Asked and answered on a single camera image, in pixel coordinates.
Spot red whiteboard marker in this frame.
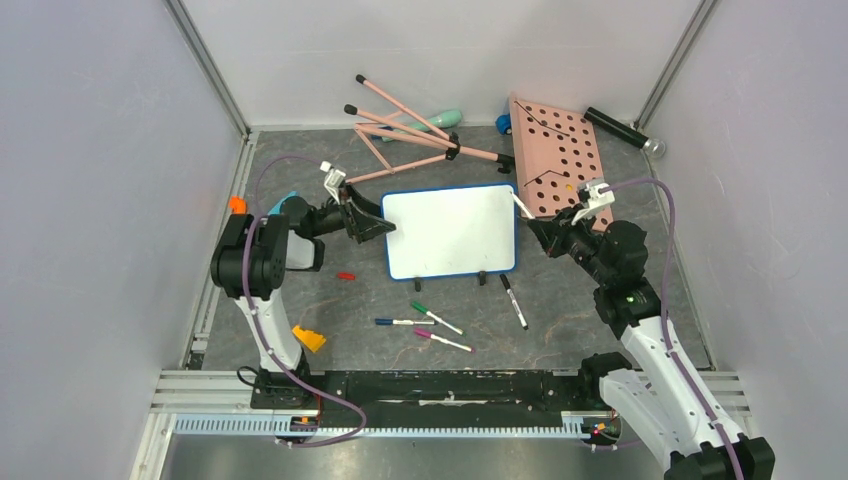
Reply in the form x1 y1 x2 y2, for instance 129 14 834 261
511 193 536 220

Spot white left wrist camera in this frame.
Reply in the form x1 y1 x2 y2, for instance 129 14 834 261
319 161 346 204

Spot orange clip left edge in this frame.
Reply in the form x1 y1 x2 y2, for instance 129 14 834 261
228 196 248 215

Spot pink whiteboard marker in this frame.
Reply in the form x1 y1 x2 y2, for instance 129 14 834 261
414 328 476 353

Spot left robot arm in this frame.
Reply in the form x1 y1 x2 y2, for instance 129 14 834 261
210 185 396 409

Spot small blue toy car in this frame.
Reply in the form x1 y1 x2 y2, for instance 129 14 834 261
495 114 512 135

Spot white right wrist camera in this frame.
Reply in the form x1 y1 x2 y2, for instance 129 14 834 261
571 177 615 226

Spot blue whiteboard marker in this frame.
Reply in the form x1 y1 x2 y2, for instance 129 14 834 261
374 318 436 326

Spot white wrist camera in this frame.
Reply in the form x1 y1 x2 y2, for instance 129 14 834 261
319 161 346 204
571 177 615 226

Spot black flashlight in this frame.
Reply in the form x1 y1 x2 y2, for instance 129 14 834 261
584 107 666 159

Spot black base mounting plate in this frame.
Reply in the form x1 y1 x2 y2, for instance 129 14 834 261
250 370 611 430

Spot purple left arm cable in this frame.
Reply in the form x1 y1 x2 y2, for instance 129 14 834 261
241 155 369 450

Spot yellow orange wedge block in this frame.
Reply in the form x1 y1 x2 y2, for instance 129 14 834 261
292 325 327 353

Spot blue framed whiteboard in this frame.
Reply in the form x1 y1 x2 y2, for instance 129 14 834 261
380 183 518 281

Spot blue toy marker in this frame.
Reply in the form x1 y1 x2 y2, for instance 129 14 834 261
268 191 298 215

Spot black whiteboard marker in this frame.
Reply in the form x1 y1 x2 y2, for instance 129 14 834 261
499 273 529 331

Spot pink folding stand legs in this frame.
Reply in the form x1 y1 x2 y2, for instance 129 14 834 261
344 73 516 184

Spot pink perforated board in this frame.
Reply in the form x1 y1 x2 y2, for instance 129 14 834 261
509 93 604 218

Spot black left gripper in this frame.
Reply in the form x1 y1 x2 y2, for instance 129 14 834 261
308 182 396 244

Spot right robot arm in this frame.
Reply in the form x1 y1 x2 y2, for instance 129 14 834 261
527 209 776 479

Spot mint green toy bottle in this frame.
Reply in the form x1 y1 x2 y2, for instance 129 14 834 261
372 109 463 143

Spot green whiteboard marker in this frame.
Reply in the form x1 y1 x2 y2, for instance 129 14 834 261
410 301 465 336

